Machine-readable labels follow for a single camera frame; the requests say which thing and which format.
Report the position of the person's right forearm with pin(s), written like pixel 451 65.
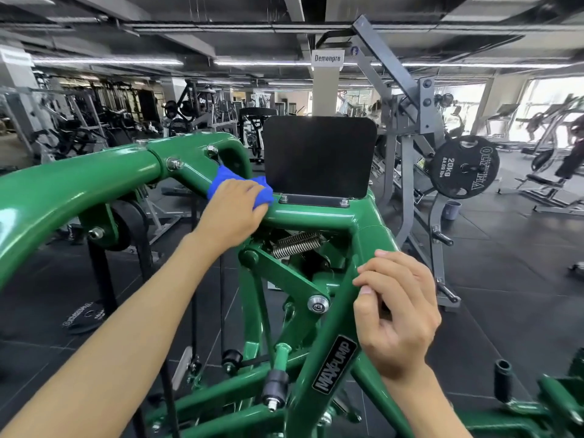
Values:
pixel 429 410

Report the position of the black square machine pad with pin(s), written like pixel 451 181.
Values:
pixel 319 155

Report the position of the black padded gym machine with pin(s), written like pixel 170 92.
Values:
pixel 256 114

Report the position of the person's right thumb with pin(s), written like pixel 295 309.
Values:
pixel 363 319

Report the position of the person's left forearm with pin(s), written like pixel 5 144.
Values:
pixel 114 342

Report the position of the blue cleaning cloth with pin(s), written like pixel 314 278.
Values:
pixel 223 175

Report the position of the small grey bucket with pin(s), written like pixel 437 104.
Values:
pixel 451 211

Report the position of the grey rack gym machine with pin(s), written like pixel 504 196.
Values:
pixel 27 118

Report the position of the person's right middle finger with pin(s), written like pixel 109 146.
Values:
pixel 404 264

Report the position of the small black weight plate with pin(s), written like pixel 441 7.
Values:
pixel 542 160

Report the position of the grey plate-loaded gym machine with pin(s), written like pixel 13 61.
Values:
pixel 407 177

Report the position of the grey workout bench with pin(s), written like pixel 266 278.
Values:
pixel 545 182

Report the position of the grey treadmill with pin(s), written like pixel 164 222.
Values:
pixel 502 118

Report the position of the white column sign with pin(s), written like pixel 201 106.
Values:
pixel 327 58

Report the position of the person's left thumb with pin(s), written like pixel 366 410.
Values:
pixel 258 217

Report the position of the metal coil spring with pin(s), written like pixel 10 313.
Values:
pixel 296 244

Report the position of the black printed weight plate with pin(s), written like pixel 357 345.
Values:
pixel 456 177

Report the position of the grey elliptical trainer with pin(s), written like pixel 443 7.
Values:
pixel 554 116

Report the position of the ceiling light strip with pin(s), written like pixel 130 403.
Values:
pixel 483 65
pixel 109 61
pixel 260 63

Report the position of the green gym machine frame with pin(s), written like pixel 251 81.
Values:
pixel 68 186

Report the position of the person's right hand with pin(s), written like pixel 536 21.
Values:
pixel 401 323

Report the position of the person's left hand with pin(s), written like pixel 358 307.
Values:
pixel 228 218

